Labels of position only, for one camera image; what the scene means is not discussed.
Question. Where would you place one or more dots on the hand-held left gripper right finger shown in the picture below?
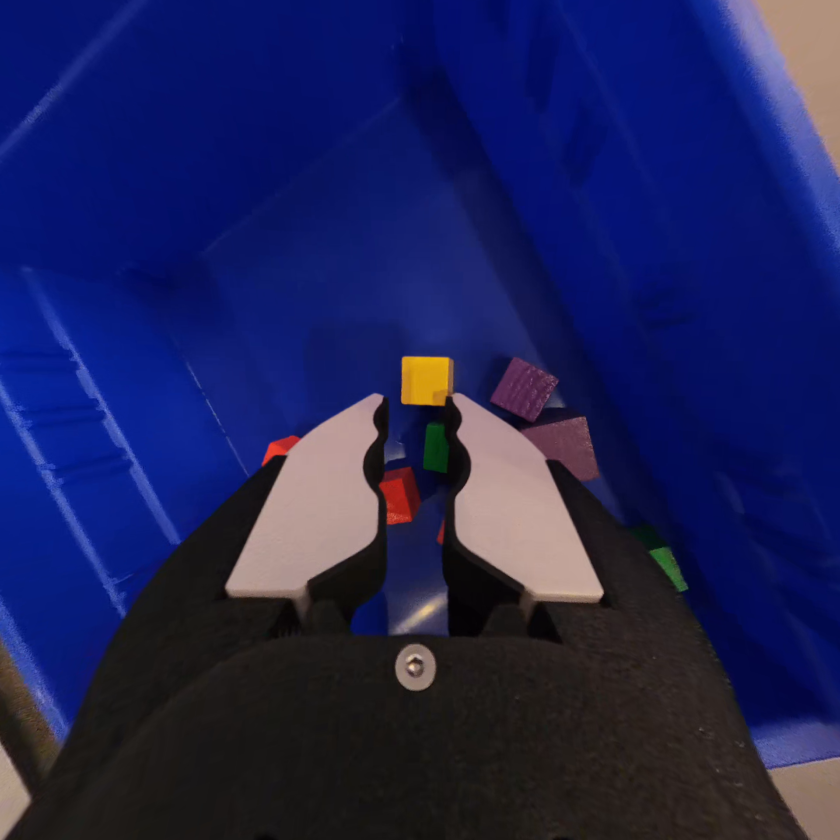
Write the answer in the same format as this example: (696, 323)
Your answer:
(522, 525)

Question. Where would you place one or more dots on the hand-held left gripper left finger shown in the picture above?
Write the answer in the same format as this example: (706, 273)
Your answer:
(308, 518)

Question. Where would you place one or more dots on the green wooden cube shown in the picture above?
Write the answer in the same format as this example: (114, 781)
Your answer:
(434, 447)
(668, 565)

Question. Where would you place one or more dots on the purple wooden cube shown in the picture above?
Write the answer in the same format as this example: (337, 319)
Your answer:
(564, 447)
(523, 388)

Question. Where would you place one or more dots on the yellow wooden cube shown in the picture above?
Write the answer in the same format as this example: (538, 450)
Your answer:
(423, 380)

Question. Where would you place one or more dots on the blue plastic bin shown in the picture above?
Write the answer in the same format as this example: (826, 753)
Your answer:
(262, 197)

